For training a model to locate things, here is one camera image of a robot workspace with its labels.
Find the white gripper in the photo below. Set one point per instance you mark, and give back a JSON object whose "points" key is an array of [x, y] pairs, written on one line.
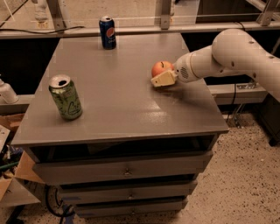
{"points": [[183, 69]]}

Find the red orange apple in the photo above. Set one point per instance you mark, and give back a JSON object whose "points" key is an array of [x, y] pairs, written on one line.
{"points": [[159, 67]]}

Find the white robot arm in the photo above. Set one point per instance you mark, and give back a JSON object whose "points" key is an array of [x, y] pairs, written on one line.
{"points": [[232, 52]]}

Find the blue pepsi can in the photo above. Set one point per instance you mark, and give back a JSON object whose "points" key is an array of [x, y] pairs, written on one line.
{"points": [[107, 31]]}

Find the green soda can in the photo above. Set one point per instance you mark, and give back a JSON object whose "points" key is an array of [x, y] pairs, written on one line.
{"points": [[65, 96]]}

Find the grey drawer cabinet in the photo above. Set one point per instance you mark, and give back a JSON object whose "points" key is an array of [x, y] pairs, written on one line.
{"points": [[135, 148]]}

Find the white plastic bottle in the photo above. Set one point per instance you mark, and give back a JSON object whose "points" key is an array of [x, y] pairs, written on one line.
{"points": [[8, 93]]}

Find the cardboard box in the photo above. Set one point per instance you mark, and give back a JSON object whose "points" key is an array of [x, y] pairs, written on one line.
{"points": [[19, 184]]}

